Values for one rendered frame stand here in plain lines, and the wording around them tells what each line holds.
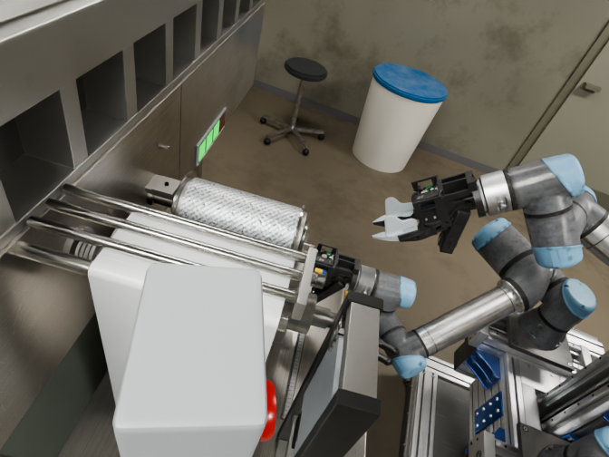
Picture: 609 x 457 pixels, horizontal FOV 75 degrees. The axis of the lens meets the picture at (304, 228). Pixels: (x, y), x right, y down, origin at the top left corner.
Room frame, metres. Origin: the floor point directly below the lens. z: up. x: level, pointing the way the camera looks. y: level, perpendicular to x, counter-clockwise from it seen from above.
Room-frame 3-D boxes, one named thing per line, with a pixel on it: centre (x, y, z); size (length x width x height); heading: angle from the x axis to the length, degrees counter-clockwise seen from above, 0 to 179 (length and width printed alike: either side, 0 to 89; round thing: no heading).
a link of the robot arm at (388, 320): (0.69, -0.27, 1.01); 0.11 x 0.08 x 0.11; 35
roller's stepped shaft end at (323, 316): (0.38, -0.08, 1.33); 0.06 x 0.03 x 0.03; 92
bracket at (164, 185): (0.62, 0.31, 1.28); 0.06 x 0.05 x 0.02; 92
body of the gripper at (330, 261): (0.70, -0.10, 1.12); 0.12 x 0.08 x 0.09; 92
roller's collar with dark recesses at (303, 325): (0.38, -0.02, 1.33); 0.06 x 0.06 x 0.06; 2
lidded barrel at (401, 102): (3.32, -0.45, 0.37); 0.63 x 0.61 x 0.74; 84
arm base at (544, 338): (1.01, -0.92, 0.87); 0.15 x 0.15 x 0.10
